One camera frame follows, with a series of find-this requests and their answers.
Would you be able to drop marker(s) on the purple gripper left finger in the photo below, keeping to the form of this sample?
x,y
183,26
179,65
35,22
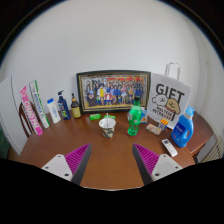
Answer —
x,y
71,166

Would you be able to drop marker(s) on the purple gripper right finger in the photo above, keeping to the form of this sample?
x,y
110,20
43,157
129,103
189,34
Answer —
x,y
152,166

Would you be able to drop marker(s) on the green plastic soda bottle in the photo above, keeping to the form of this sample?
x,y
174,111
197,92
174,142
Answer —
x,y
134,117

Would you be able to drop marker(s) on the white remote control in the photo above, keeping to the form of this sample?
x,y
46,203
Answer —
x,y
172,151

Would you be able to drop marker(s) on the small patterned card box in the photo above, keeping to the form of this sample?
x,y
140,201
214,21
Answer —
x,y
153,129

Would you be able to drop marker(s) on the rubiks cube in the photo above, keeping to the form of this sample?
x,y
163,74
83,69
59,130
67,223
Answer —
x,y
163,124

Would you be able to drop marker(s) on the blue detergent bottle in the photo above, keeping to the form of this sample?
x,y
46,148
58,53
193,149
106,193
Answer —
x,y
184,128

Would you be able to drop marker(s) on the white shampoo bottle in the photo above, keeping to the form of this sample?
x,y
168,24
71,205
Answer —
x,y
53,111

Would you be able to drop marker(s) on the green small box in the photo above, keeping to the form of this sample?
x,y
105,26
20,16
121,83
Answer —
x,y
94,116

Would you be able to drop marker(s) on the camouflage paper cup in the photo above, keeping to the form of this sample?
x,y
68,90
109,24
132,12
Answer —
x,y
107,126

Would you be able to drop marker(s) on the dark blue pump bottle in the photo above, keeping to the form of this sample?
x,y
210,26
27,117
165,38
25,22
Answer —
x,y
63,106

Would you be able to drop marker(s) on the dark amber pump bottle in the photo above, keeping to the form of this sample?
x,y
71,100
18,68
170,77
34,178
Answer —
x,y
75,107

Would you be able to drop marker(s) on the green flat packet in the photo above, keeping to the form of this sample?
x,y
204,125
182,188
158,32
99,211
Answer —
x,y
109,116

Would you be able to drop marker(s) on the white GIFT paper bag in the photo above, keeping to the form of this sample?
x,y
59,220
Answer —
x,y
168,95

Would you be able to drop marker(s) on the white board panel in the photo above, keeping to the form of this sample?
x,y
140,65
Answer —
x,y
9,117

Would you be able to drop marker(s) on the framed group photo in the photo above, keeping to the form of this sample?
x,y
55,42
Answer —
x,y
112,90

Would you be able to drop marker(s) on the pink tube box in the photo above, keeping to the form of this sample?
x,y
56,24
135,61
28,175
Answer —
x,y
30,112

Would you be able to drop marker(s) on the green white tube box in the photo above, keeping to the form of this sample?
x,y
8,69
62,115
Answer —
x,y
38,104

